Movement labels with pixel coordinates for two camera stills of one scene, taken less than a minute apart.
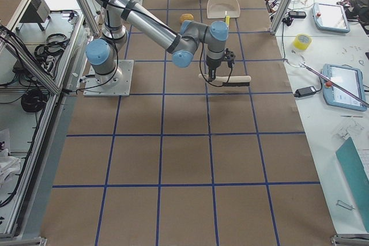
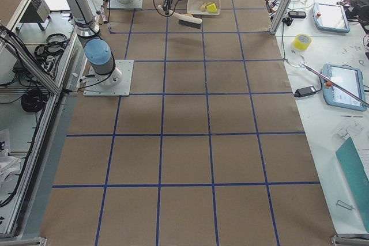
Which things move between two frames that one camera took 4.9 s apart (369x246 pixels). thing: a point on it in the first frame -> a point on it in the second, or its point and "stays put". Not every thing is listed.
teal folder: (351, 163) stays put
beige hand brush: (237, 81) -> (187, 20)
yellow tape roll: (302, 41) stays put
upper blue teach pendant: (330, 17) stays put
